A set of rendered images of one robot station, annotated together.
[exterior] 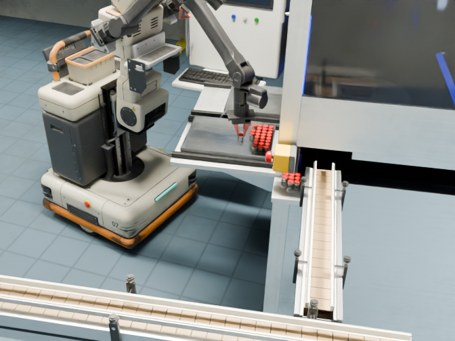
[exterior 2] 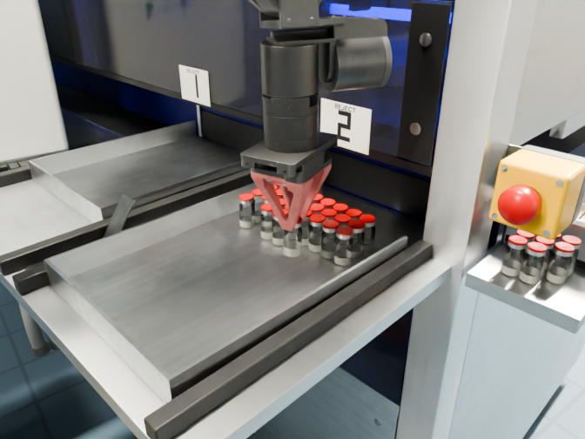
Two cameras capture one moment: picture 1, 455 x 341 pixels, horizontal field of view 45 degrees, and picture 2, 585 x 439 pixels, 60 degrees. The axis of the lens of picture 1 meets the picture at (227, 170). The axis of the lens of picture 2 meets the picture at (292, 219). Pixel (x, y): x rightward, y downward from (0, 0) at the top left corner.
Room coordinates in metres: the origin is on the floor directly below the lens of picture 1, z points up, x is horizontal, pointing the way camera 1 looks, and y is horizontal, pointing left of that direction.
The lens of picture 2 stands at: (1.50, 0.37, 1.22)
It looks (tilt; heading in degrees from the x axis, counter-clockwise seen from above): 27 degrees down; 306
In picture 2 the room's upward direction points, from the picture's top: straight up
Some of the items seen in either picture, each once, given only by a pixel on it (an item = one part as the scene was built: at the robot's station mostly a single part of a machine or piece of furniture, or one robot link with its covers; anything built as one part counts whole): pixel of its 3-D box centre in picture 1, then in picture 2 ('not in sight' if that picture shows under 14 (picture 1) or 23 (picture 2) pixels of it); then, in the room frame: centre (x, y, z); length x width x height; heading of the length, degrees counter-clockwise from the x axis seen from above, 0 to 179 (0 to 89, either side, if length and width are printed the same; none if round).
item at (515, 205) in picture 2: (271, 157); (521, 203); (1.59, -0.15, 1.00); 0.04 x 0.04 x 0.04; 82
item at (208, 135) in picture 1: (229, 139); (233, 260); (1.87, -0.01, 0.90); 0.34 x 0.26 x 0.04; 81
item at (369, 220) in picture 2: (268, 141); (321, 213); (1.84, -0.16, 0.91); 0.18 x 0.02 x 0.05; 171
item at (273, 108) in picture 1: (265, 102); (158, 164); (2.19, -0.16, 0.90); 0.34 x 0.26 x 0.04; 82
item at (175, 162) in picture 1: (244, 124); (182, 223); (2.03, -0.07, 0.87); 0.70 x 0.48 x 0.02; 172
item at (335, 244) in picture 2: (257, 140); (298, 224); (1.85, -0.11, 0.91); 0.18 x 0.02 x 0.05; 171
